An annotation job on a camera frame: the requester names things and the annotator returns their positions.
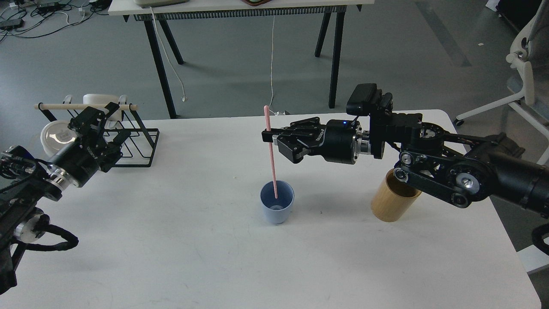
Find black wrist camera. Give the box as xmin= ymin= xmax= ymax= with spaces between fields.
xmin=346 ymin=83 xmax=393 ymax=117

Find black wire dish rack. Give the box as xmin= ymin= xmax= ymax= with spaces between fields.
xmin=34 ymin=96 xmax=160 ymax=167

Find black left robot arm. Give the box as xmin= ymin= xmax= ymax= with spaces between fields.
xmin=0 ymin=102 xmax=131 ymax=293

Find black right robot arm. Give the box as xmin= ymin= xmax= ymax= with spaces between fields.
xmin=262 ymin=83 xmax=549 ymax=218

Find white cable left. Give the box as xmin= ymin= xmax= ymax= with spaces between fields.
xmin=150 ymin=7 xmax=189 ymax=103

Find white background table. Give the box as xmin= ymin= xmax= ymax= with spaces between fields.
xmin=100 ymin=5 xmax=368 ymax=119

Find white mug on rack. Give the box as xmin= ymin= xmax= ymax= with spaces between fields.
xmin=83 ymin=94 xmax=127 ymax=129

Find floor cables and adapters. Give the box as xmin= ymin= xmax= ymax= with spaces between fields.
xmin=0 ymin=0 xmax=113 ymax=43

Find pink chopstick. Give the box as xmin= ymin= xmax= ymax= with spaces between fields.
xmin=263 ymin=104 xmax=278 ymax=199

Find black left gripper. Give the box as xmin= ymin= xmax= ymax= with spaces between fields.
xmin=48 ymin=102 xmax=131 ymax=188

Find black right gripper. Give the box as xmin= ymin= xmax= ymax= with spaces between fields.
xmin=262 ymin=117 xmax=360 ymax=164

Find white hanging cable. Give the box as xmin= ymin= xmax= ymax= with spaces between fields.
xmin=268 ymin=15 xmax=287 ymax=116

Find bamboo cylinder holder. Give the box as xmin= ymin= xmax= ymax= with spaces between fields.
xmin=371 ymin=169 xmax=422 ymax=222

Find light blue cup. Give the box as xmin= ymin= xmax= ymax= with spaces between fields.
xmin=259 ymin=180 xmax=296 ymax=224

